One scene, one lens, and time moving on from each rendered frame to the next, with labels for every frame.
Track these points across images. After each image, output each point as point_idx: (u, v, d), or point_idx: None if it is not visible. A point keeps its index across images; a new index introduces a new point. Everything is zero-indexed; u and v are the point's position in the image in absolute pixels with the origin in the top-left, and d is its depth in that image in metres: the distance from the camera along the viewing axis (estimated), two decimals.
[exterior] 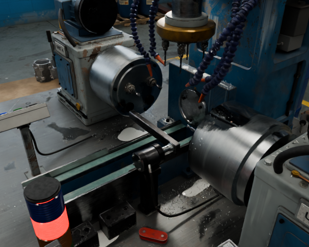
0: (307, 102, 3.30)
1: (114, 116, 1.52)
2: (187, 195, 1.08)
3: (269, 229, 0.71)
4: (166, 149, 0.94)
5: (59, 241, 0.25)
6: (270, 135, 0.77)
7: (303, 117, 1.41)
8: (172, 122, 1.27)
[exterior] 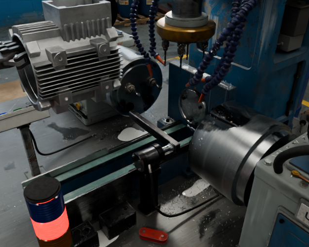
0: (307, 102, 3.30)
1: (114, 116, 1.52)
2: (187, 195, 1.08)
3: (269, 229, 0.71)
4: (166, 149, 0.94)
5: None
6: (270, 135, 0.77)
7: (303, 117, 1.41)
8: (172, 122, 1.27)
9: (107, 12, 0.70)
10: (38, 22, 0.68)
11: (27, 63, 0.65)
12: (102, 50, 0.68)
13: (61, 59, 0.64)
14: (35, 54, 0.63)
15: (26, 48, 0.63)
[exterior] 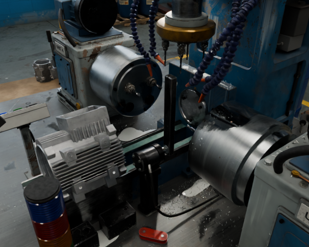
0: (307, 102, 3.30)
1: (114, 116, 1.52)
2: (187, 195, 1.08)
3: (269, 229, 0.71)
4: None
5: (4, 120, 0.82)
6: (270, 135, 0.77)
7: (303, 117, 1.41)
8: None
9: (105, 114, 0.90)
10: (54, 133, 0.88)
11: None
12: (104, 143, 0.85)
13: (71, 156, 0.81)
14: (51, 156, 0.80)
15: (44, 153, 0.81)
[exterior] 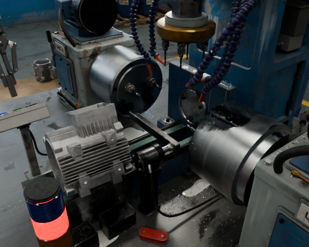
0: (307, 102, 3.30)
1: None
2: (187, 195, 1.08)
3: (269, 229, 0.71)
4: (166, 149, 0.94)
5: (16, 95, 1.03)
6: (270, 135, 0.77)
7: (303, 117, 1.41)
8: (172, 122, 1.27)
9: (113, 111, 0.91)
10: (63, 128, 0.90)
11: None
12: (110, 139, 0.86)
13: (77, 151, 0.82)
14: (58, 150, 0.82)
15: (52, 147, 0.83)
